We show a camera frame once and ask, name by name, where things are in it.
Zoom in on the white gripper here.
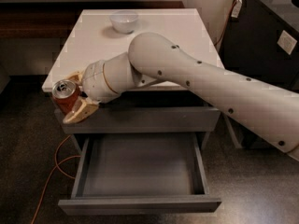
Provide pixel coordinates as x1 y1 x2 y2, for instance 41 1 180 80
63 60 119 124

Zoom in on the red coke can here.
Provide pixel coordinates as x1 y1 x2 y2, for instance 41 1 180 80
52 79 80 115

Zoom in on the grey drawer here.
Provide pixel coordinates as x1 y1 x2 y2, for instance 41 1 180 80
59 133 221 216
54 91 222 134

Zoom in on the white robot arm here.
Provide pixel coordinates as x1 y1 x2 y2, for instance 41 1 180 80
64 33 299 161

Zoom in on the grey top drawer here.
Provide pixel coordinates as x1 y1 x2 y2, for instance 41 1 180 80
54 91 222 134

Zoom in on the grey cabinet with white top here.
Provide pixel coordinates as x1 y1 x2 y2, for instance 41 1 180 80
42 8 222 138

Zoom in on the white bowl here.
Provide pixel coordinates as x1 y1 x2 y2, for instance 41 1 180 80
109 10 138 34

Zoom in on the dark wooden bench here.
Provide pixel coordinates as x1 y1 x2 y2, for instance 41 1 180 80
0 1 184 38

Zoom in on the black side cabinet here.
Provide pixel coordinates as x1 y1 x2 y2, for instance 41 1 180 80
219 0 299 150

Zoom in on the white label on cabinet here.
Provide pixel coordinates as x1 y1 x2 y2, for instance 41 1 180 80
278 30 297 55

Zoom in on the orange cable on floor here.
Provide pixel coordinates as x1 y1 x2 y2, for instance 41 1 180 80
30 134 82 224

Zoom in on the white tag on cable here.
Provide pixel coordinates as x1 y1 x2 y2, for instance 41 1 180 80
231 0 242 18

